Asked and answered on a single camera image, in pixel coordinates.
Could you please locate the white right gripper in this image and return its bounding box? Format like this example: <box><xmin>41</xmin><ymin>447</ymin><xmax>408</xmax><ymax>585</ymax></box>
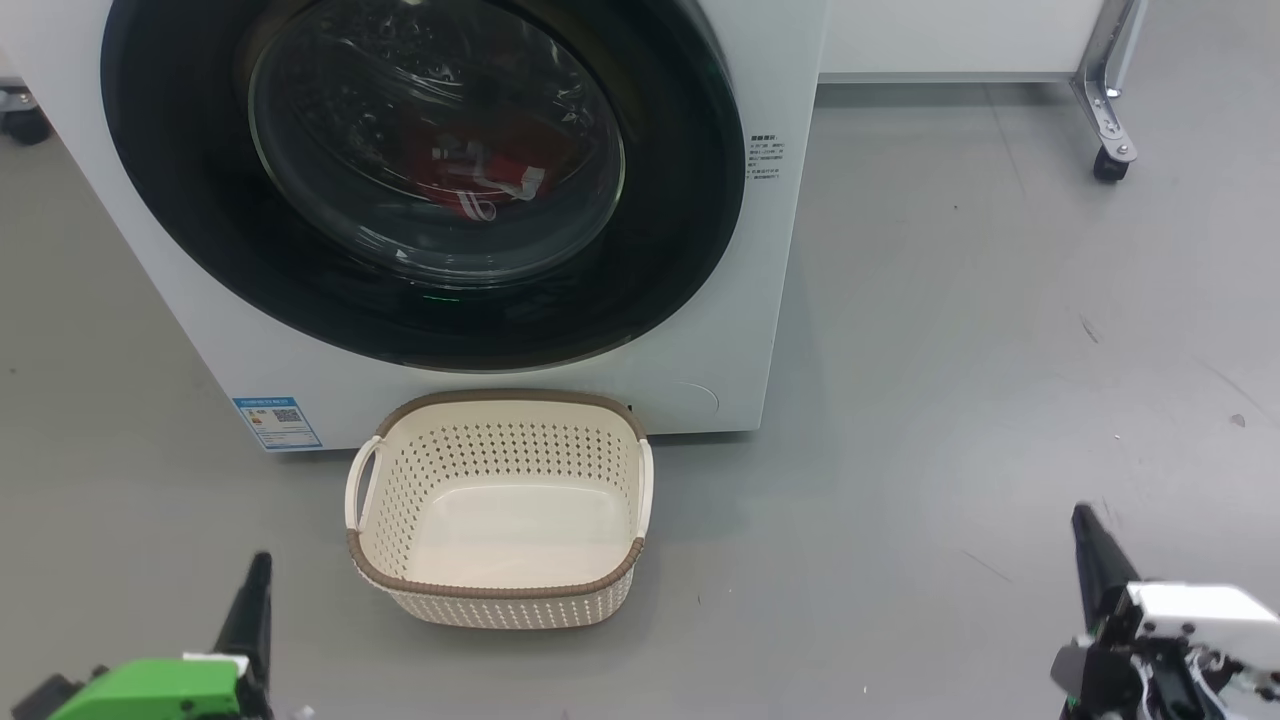
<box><xmin>1072</xmin><ymin>503</ymin><xmax>1280</xmax><ymax>669</ymax></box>

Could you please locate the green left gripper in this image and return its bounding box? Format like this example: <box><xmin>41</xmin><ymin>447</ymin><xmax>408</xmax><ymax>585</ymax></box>
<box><xmin>45</xmin><ymin>552</ymin><xmax>273</xmax><ymax>720</ymax></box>

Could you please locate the black round glass washer door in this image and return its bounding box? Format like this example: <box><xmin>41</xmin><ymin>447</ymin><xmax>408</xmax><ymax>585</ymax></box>
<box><xmin>100</xmin><ymin>0</ymin><xmax>746</xmax><ymax>373</ymax></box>

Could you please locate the red garment with white stripes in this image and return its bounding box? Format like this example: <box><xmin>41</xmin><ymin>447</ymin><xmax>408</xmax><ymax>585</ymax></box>
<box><xmin>405</xmin><ymin>120</ymin><xmax>586</xmax><ymax>226</ymax></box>

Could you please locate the cream perforated laundry basket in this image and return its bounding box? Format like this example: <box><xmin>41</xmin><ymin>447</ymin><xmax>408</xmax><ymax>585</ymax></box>
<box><xmin>344</xmin><ymin>390</ymin><xmax>655</xmax><ymax>631</ymax></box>

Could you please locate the white front-load washing machine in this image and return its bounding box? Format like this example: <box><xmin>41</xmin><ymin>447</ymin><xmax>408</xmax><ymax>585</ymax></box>
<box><xmin>0</xmin><ymin>0</ymin><xmax>831</xmax><ymax>453</ymax></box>

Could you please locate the blue energy label sticker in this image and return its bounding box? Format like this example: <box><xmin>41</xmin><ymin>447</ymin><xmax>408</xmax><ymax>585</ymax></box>
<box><xmin>232</xmin><ymin>396</ymin><xmax>323</xmax><ymax>453</ymax></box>

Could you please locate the silver metal cart leg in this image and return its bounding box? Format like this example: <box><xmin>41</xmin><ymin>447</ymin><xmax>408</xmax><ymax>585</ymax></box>
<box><xmin>1070</xmin><ymin>0</ymin><xmax>1146</xmax><ymax>161</ymax></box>

